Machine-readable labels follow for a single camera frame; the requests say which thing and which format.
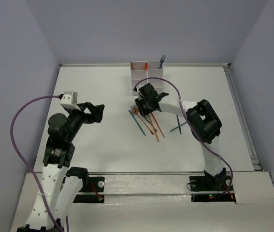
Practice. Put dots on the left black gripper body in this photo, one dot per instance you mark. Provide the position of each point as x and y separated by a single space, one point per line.
86 112

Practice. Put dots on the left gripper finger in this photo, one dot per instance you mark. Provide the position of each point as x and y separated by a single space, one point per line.
88 108
97 112

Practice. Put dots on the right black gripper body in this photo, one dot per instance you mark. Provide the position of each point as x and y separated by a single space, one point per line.
143 104

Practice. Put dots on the blue plastic fork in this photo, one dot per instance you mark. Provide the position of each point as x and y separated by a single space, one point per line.
162 60

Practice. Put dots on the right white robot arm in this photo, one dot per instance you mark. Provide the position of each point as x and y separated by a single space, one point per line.
204 122

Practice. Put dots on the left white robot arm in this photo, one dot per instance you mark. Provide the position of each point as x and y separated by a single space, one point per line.
60 182

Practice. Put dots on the orange chopstick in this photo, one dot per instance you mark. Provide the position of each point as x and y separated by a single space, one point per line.
158 125
154 129

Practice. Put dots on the teal plastic knife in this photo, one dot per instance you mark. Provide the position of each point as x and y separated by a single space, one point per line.
139 126

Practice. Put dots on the left white divided container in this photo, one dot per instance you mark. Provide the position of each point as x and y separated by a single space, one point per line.
138 73

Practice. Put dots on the white divided container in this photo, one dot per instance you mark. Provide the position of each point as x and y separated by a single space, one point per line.
138 73
155 69

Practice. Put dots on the right white divided container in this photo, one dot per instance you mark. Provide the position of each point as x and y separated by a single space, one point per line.
155 69

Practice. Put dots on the blue-green plastic knife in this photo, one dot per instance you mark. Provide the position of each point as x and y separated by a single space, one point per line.
178 122

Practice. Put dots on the teal chopstick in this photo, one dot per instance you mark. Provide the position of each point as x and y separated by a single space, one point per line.
177 126

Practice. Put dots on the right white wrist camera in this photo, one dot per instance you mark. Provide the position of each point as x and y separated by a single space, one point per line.
137 87

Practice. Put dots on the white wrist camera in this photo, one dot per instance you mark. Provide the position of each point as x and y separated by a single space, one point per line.
69 100
137 87

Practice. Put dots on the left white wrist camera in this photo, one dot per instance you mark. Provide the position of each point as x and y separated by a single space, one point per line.
69 100

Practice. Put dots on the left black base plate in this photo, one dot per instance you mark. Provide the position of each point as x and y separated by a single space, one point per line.
93 192

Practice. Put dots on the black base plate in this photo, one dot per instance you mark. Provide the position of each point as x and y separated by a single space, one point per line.
93 192
201 192

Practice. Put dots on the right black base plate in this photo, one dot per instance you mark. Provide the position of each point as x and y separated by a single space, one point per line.
201 192

